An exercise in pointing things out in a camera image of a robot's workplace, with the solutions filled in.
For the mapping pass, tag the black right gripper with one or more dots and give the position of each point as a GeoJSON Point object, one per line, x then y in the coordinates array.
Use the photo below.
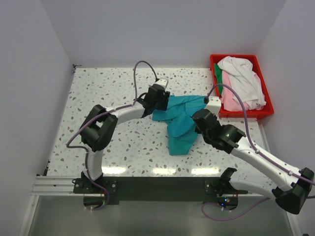
{"type": "Point", "coordinates": [197, 130]}

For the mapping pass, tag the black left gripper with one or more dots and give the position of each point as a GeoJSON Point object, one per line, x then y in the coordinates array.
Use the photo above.
{"type": "Point", "coordinates": [164, 99]}

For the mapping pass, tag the teal t shirt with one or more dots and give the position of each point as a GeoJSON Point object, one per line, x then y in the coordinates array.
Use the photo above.
{"type": "Point", "coordinates": [180, 125]}

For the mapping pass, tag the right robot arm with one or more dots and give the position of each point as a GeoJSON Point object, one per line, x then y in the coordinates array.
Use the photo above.
{"type": "Point", "coordinates": [287, 185]}

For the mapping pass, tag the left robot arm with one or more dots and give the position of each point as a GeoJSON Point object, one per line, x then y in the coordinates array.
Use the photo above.
{"type": "Point", "coordinates": [98, 128]}

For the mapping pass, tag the pink t shirt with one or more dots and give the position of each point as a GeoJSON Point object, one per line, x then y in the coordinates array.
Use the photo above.
{"type": "Point", "coordinates": [227, 99]}

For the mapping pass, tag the green t shirt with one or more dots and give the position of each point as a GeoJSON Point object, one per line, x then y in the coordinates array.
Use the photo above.
{"type": "Point", "coordinates": [218, 75]}

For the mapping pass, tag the white t shirt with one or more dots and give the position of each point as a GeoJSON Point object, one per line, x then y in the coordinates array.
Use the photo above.
{"type": "Point", "coordinates": [244, 81]}

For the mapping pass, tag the red plastic bin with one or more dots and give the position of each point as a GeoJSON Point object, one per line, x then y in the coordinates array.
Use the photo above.
{"type": "Point", "coordinates": [258, 114]}

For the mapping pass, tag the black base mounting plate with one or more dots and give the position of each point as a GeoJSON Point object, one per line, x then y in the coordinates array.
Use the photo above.
{"type": "Point", "coordinates": [112, 190]}

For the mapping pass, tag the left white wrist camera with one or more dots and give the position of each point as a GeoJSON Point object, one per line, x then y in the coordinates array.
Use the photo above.
{"type": "Point", "coordinates": [163, 82]}

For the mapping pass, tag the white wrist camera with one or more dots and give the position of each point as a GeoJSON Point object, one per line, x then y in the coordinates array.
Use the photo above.
{"type": "Point", "coordinates": [213, 104]}
{"type": "Point", "coordinates": [163, 82]}

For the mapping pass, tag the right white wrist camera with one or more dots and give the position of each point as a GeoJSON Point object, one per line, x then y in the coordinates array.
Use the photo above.
{"type": "Point", "coordinates": [213, 104]}

